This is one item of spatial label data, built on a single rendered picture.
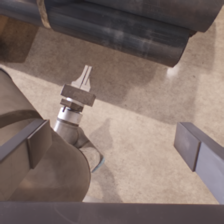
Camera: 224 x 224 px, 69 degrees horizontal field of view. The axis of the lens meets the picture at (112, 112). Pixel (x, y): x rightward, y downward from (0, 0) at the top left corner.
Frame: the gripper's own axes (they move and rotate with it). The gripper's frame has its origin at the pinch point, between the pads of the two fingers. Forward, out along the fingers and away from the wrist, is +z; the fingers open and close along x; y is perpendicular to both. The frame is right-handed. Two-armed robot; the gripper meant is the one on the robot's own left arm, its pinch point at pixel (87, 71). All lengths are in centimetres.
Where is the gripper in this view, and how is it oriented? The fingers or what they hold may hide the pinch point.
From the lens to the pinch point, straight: 69.8
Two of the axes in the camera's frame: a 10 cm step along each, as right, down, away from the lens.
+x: 9.3, 3.4, -1.3
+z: 3.5, -9.3, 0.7
